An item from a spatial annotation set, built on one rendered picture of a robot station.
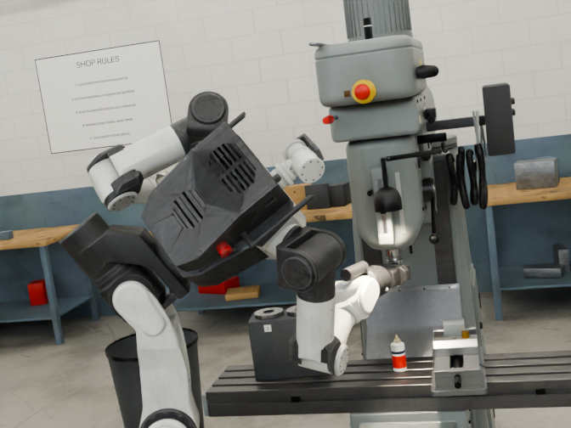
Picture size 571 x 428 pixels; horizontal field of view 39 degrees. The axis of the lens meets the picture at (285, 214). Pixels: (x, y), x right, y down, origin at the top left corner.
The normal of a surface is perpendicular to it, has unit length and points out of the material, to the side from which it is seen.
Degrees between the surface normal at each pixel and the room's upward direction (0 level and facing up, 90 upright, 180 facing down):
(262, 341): 90
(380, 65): 90
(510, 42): 90
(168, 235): 74
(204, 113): 61
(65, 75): 90
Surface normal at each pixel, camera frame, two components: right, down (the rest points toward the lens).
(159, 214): -0.43, -0.09
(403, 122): -0.23, 0.18
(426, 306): -0.26, -0.29
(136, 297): 0.08, 0.14
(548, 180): -0.43, 0.19
